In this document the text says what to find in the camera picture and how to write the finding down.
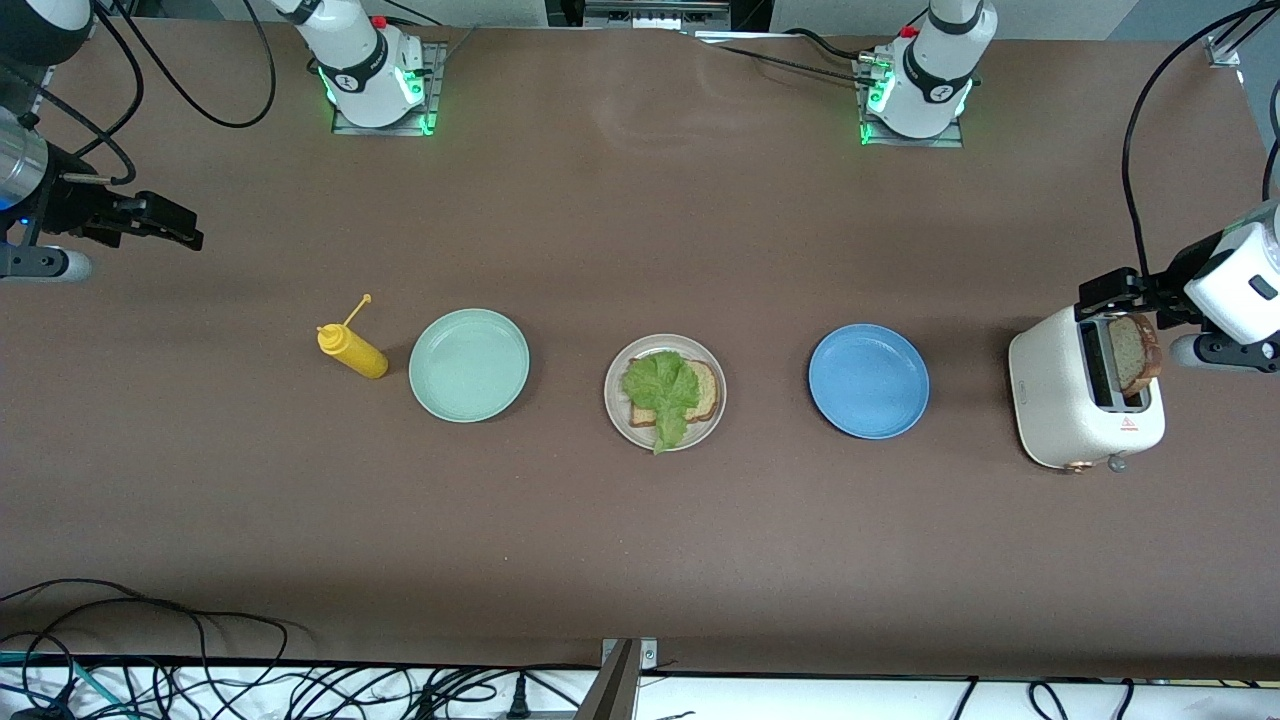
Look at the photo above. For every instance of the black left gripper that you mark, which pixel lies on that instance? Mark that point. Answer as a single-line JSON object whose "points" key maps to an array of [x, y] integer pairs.
{"points": [[1176, 277]]}

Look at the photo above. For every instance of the white toaster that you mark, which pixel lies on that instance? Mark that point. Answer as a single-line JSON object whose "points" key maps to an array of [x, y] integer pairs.
{"points": [[1050, 400]]}

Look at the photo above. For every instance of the mint green plate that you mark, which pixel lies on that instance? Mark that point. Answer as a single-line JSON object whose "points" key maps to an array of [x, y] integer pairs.
{"points": [[468, 365]]}

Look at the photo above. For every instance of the black metal equipment box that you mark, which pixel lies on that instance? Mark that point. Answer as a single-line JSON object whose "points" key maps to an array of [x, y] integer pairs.
{"points": [[655, 14]]}

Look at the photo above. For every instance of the beige plate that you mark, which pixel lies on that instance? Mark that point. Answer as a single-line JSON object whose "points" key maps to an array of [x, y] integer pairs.
{"points": [[615, 400]]}

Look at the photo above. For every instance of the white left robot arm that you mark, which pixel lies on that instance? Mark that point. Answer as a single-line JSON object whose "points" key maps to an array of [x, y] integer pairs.
{"points": [[935, 80]]}

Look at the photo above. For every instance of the aluminium frame bracket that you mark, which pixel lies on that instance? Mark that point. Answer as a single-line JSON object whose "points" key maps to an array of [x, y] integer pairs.
{"points": [[1222, 50]]}

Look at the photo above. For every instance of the black power plug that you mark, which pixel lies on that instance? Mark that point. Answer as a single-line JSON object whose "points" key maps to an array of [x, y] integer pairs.
{"points": [[517, 697]]}

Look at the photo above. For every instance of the blue plate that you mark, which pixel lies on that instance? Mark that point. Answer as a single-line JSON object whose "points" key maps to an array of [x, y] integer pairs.
{"points": [[868, 381]]}

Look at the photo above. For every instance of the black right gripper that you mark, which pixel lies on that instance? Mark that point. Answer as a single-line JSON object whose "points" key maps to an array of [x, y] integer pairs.
{"points": [[72, 203]]}

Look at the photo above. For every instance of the aluminium profile post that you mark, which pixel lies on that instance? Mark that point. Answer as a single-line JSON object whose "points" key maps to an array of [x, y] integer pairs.
{"points": [[615, 690]]}

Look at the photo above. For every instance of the yellow mustard squeeze bottle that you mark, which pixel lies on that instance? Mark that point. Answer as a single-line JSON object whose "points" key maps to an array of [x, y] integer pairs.
{"points": [[362, 358]]}

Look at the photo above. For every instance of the toasted bread slice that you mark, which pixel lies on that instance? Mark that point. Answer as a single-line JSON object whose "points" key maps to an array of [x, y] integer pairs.
{"points": [[707, 395], [1130, 355]]}

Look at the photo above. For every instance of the green lettuce leaf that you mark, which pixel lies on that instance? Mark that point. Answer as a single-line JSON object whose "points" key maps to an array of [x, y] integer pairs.
{"points": [[660, 390]]}

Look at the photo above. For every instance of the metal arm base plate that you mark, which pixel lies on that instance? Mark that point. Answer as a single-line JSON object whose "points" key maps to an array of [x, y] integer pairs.
{"points": [[432, 85], [950, 140]]}

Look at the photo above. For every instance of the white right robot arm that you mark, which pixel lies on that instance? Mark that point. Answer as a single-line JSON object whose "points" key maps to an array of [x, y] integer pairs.
{"points": [[360, 70]]}

